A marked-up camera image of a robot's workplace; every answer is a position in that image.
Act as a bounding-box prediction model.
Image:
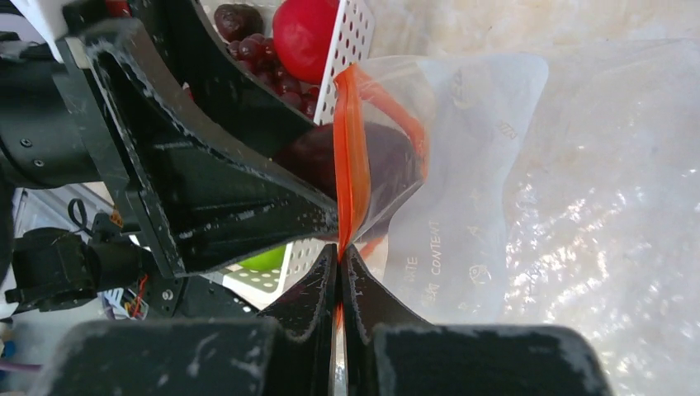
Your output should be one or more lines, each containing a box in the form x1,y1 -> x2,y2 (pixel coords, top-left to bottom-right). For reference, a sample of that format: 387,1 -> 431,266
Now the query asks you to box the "white perforated plastic basket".
204,0 -> 376,309

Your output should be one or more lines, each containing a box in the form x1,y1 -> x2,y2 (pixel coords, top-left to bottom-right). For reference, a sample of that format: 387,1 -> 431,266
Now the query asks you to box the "clear orange-zip bag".
343,39 -> 699,395

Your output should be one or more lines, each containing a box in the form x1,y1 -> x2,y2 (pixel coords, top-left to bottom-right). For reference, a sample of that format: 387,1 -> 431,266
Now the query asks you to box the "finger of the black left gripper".
82,21 -> 338,276
130,0 -> 315,157

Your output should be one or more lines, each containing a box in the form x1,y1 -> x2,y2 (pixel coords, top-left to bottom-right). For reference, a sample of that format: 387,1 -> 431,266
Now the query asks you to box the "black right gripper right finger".
339,245 -> 431,395

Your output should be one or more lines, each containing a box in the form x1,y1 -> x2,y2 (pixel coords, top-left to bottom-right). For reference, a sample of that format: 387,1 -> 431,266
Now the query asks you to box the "green apple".
238,245 -> 286,271

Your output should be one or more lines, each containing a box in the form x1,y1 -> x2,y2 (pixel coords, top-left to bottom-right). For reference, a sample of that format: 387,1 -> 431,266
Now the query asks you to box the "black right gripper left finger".
258,243 -> 338,395

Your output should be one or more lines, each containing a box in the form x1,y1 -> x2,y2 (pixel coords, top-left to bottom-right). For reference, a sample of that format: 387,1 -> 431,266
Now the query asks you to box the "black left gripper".
1,31 -> 181,318

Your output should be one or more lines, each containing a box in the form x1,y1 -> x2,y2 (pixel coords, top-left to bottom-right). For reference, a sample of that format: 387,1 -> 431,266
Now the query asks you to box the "dark red grape bunch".
227,33 -> 319,120

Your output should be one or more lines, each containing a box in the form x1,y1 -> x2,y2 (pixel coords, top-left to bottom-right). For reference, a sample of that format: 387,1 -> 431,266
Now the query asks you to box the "dark maroon fig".
214,3 -> 264,42

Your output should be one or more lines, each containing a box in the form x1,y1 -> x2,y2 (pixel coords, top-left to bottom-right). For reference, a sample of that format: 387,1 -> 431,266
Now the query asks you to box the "red tomato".
272,0 -> 339,85

